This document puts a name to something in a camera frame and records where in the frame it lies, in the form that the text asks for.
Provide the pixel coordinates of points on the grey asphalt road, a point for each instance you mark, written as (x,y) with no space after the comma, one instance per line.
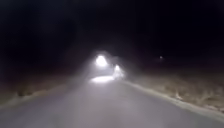
(110,110)

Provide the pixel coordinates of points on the dry grass verge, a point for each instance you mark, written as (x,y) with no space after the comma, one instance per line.
(186,88)
(30,90)

